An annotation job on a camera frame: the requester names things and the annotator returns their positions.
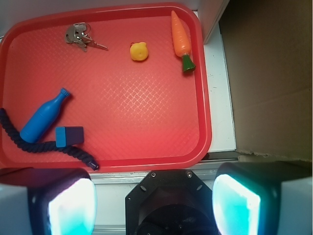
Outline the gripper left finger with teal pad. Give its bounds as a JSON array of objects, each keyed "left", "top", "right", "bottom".
[{"left": 0, "top": 168, "right": 97, "bottom": 235}]

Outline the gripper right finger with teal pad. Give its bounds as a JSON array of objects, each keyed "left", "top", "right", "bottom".
[{"left": 212, "top": 161, "right": 313, "bottom": 235}]

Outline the purple and blue block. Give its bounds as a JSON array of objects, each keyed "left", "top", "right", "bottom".
[{"left": 55, "top": 126, "right": 85, "bottom": 147}]

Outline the blue toy bottle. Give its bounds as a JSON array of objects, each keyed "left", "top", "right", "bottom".
[{"left": 20, "top": 88, "right": 70, "bottom": 143}]

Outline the brown cardboard box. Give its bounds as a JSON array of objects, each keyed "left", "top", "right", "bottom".
[{"left": 219, "top": 0, "right": 313, "bottom": 160}]

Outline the red plastic tray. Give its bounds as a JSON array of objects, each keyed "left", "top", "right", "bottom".
[{"left": 0, "top": 3, "right": 212, "bottom": 172}]

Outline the orange toy carrot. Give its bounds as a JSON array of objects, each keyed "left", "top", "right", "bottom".
[{"left": 171, "top": 10, "right": 196, "bottom": 73}]

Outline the bunch of silver keys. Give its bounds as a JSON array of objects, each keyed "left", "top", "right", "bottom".
[{"left": 64, "top": 22, "right": 109, "bottom": 52}]

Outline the dark blue rope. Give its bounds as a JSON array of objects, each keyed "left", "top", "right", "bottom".
[{"left": 0, "top": 108, "right": 100, "bottom": 171}]

